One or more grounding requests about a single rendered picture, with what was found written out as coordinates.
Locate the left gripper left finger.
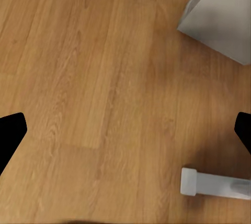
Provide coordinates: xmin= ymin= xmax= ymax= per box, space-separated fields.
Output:
xmin=0 ymin=112 xmax=27 ymax=175

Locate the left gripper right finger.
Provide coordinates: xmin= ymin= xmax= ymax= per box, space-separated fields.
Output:
xmin=234 ymin=112 xmax=251 ymax=153

